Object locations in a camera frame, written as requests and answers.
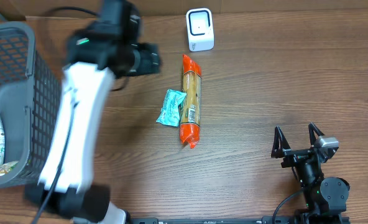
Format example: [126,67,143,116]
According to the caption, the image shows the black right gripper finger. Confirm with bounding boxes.
[308,123,324,146]
[271,126,292,156]

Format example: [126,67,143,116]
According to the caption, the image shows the teal snack packet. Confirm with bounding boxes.
[156,89,186,127]

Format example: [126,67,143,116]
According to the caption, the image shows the orange biscuit pack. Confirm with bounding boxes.
[179,54,202,149]

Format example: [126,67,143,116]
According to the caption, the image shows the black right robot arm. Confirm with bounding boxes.
[270,123,350,223]

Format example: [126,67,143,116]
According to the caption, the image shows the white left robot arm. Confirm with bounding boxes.
[25,0,161,223]

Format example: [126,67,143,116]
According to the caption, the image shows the white barcode scanner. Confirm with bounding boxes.
[186,8,214,52]

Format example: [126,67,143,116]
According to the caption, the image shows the grey plastic basket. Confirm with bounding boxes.
[0,22,62,188]

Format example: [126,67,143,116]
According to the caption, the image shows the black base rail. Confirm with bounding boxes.
[128,216,351,224]

